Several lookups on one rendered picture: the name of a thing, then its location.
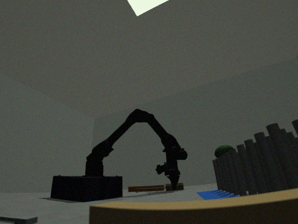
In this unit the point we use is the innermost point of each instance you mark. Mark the orange-brown flat bar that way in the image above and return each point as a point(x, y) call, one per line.
point(133, 188)

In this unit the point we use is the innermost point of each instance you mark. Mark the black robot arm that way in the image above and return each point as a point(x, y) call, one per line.
point(94, 166)

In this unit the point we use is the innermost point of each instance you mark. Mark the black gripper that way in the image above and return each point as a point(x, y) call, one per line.
point(173, 172)

